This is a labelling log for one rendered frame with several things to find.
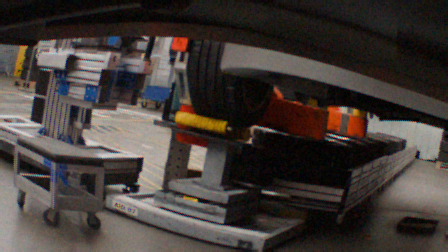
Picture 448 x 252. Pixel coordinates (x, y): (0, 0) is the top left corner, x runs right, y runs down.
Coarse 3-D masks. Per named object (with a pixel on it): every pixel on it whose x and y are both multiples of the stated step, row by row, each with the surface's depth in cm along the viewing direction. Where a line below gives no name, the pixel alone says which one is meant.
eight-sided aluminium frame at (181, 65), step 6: (180, 54) 379; (186, 54) 378; (180, 60) 380; (186, 60) 377; (180, 66) 378; (186, 66) 378; (180, 72) 380; (186, 72) 379; (180, 78) 385; (186, 78) 382; (180, 84) 387; (186, 84) 385; (180, 90) 389; (186, 90) 388; (180, 96) 392; (186, 96) 391; (180, 102) 395; (186, 102) 393
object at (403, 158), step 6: (402, 150) 873; (408, 150) 1029; (414, 150) 1279; (396, 156) 802; (402, 156) 886; (408, 156) 1066; (414, 156) 1346; (396, 162) 791; (402, 162) 922; (408, 162) 1108; (396, 168) 811; (402, 168) 1002; (396, 174) 854; (402, 174) 999; (390, 180) 781; (390, 186) 779
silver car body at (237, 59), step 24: (240, 48) 294; (240, 72) 300; (264, 72) 291; (288, 72) 283; (312, 72) 278; (336, 72) 274; (336, 96) 353; (360, 96) 440; (384, 96) 267; (408, 96) 262; (384, 120) 651; (408, 120) 633; (432, 120) 708
